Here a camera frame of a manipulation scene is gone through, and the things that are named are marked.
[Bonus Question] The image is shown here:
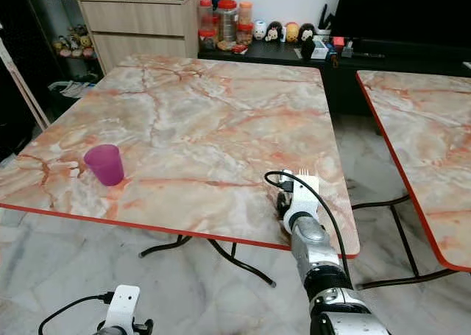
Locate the black small speaker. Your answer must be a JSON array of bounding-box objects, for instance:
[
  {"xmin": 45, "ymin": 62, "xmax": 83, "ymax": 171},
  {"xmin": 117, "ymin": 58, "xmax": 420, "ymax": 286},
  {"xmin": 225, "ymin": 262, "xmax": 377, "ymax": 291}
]
[{"xmin": 300, "ymin": 39, "xmax": 316, "ymax": 60}]

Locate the white small box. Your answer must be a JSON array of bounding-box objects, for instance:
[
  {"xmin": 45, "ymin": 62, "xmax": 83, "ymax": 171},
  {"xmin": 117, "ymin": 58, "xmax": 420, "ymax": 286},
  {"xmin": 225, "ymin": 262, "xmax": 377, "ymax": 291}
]
[{"xmin": 312, "ymin": 40, "xmax": 330, "ymax": 60}]

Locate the purple plastic cup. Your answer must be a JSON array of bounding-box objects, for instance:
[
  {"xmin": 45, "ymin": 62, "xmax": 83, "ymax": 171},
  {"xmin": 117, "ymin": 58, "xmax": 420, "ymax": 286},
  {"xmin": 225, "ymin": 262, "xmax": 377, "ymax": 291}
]
[{"xmin": 82, "ymin": 144, "xmax": 126, "ymax": 188}]

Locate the black white plush toy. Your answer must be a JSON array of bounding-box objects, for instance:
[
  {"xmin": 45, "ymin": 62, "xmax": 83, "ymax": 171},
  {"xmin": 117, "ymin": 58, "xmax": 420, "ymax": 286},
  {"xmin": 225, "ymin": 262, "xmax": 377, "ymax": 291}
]
[{"xmin": 266, "ymin": 21, "xmax": 285, "ymax": 43}]

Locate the dark haired plush toy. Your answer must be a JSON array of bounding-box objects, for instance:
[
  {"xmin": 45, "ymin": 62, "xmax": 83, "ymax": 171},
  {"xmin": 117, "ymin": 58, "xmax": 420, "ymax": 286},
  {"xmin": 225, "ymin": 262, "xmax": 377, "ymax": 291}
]
[{"xmin": 299, "ymin": 23, "xmax": 316, "ymax": 43}]

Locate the small red lid jar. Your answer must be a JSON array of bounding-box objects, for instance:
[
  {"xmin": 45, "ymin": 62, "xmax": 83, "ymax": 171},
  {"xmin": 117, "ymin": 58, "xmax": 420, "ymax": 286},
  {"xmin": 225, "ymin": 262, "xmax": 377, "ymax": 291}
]
[
  {"xmin": 198, "ymin": 29, "xmax": 217, "ymax": 52},
  {"xmin": 236, "ymin": 24, "xmax": 254, "ymax": 47}
]

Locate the large red lid snack jar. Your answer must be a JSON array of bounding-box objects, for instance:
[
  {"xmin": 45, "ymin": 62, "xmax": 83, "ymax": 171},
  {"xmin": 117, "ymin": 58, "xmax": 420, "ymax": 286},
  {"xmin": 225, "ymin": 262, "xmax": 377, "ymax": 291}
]
[{"xmin": 216, "ymin": 0, "xmax": 239, "ymax": 51}]

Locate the black curved gadget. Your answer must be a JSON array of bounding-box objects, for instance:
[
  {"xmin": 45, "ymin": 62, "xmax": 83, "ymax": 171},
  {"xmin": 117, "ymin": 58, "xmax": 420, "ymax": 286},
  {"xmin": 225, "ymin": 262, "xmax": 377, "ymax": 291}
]
[{"xmin": 318, "ymin": 3, "xmax": 334, "ymax": 31}]

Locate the orange lid snack jar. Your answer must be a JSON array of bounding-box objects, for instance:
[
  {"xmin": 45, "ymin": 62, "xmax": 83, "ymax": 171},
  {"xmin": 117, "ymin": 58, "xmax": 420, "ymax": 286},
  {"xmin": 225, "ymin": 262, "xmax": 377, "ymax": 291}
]
[{"xmin": 238, "ymin": 1, "xmax": 254, "ymax": 27}]

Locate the white folding rack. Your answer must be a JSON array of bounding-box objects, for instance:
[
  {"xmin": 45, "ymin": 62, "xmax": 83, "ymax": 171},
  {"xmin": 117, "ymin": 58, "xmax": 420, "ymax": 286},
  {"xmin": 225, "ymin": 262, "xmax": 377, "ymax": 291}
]
[{"xmin": 0, "ymin": 40, "xmax": 49, "ymax": 130}]

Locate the black flat screen television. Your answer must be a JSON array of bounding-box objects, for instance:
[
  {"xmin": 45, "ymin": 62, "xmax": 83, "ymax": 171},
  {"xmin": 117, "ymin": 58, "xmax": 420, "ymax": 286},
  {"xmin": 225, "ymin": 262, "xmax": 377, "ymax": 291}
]
[{"xmin": 331, "ymin": 0, "xmax": 471, "ymax": 53}]

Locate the light wooden drawer cabinet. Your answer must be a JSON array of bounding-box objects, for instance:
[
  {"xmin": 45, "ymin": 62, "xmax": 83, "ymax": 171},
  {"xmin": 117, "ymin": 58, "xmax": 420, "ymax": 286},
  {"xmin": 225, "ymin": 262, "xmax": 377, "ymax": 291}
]
[{"xmin": 77, "ymin": 0, "xmax": 208, "ymax": 75}]

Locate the white blue plastic bag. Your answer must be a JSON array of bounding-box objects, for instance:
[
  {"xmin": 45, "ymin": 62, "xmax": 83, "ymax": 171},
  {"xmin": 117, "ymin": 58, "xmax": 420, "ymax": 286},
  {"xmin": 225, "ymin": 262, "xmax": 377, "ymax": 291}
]
[{"xmin": 47, "ymin": 80, "xmax": 97, "ymax": 101}]

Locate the brown plush figurine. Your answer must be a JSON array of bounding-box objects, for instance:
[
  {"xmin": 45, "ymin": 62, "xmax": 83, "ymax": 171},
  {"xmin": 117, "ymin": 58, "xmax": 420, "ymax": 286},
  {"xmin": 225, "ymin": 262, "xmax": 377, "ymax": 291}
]
[
  {"xmin": 54, "ymin": 35, "xmax": 74, "ymax": 58},
  {"xmin": 74, "ymin": 26, "xmax": 97, "ymax": 54}
]

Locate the black display shelf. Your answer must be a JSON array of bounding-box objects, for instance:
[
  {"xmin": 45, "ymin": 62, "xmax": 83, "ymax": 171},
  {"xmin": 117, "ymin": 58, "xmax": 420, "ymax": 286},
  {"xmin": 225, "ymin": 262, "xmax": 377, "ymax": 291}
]
[{"xmin": 28, "ymin": 0, "xmax": 97, "ymax": 120}]

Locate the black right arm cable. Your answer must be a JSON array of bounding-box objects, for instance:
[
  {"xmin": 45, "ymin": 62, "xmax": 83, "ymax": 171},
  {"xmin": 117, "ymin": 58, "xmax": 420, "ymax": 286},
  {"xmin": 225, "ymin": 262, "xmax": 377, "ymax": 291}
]
[{"xmin": 264, "ymin": 170, "xmax": 352, "ymax": 271}]

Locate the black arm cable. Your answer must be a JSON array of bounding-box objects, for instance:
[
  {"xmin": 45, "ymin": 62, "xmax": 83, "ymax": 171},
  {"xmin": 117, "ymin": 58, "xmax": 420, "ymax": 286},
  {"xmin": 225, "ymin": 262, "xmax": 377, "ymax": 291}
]
[
  {"xmin": 38, "ymin": 292, "xmax": 116, "ymax": 335},
  {"xmin": 264, "ymin": 170, "xmax": 352, "ymax": 271}
]

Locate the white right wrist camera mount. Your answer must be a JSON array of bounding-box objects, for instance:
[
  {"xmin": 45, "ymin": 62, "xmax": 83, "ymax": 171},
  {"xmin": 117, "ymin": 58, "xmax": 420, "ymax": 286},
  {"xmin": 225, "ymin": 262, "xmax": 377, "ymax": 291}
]
[{"xmin": 290, "ymin": 174, "xmax": 322, "ymax": 216}]

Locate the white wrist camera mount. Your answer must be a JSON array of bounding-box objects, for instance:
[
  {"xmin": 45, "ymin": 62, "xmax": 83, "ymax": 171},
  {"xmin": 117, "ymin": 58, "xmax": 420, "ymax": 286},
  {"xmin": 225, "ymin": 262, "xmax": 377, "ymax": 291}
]
[
  {"xmin": 290, "ymin": 174, "xmax": 322, "ymax": 216},
  {"xmin": 104, "ymin": 285, "xmax": 141, "ymax": 335}
]

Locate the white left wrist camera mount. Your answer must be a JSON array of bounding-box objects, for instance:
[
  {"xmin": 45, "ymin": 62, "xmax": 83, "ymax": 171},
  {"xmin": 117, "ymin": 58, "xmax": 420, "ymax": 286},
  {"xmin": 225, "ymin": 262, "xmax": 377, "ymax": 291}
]
[{"xmin": 104, "ymin": 285, "xmax": 141, "ymax": 335}]

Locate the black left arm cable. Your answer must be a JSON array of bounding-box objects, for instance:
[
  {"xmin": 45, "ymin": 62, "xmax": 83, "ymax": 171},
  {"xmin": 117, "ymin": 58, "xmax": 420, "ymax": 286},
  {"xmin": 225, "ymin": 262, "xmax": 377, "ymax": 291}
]
[{"xmin": 38, "ymin": 292, "xmax": 116, "ymax": 335}]

